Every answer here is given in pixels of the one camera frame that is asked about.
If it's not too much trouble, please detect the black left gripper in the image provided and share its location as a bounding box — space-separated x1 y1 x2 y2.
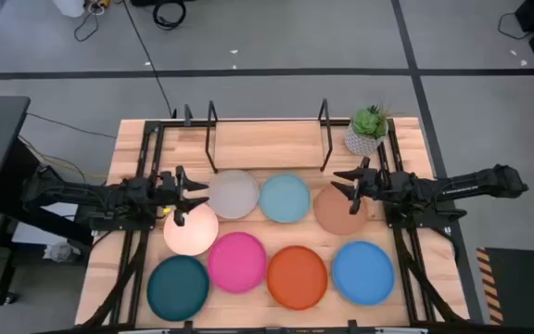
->
157 165 210 228

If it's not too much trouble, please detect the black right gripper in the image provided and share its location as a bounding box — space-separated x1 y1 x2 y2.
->
330 156 391 215

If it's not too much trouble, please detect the brown plate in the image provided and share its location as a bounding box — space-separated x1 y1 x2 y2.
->
312 184 369 237

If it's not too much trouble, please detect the grey plate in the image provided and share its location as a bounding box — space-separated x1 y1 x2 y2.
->
206 169 261 221

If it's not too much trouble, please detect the light blue plate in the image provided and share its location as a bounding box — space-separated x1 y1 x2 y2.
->
259 173 312 225

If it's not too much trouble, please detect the dark teal plate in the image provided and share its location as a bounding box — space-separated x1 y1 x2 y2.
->
146 254 211 323

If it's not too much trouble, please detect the peach plate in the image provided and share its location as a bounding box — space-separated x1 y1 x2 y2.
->
162 202 220 257

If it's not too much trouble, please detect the succulent in white pot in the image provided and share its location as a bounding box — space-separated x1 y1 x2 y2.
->
343 104 391 157

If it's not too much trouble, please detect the pink plate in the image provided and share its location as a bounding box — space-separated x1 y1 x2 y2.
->
207 231 268 295

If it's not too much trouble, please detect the orange plate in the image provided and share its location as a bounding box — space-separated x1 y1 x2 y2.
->
266 245 329 311

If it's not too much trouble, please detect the clear plastic bag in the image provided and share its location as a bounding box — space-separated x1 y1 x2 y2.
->
43 240 83 263

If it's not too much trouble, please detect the hazard-striped black mat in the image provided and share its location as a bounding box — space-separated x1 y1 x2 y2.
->
475 247 534 326

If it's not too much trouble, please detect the white container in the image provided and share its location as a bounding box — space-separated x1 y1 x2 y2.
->
52 0 86 19

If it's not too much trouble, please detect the black metal table frame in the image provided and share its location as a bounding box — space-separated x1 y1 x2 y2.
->
79 104 470 334

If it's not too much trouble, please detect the black wire dish rack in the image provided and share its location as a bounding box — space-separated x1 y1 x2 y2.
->
204 97 334 175

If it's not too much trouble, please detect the long black floor cable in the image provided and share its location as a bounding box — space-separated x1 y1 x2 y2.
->
121 0 178 118

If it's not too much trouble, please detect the coiled black cable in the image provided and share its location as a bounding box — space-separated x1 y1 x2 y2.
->
152 0 187 32

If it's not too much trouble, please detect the thin black looped cable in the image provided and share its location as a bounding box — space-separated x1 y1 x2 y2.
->
72 7 101 44

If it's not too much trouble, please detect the thin black equipment cable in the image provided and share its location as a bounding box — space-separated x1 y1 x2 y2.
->
497 11 533 41

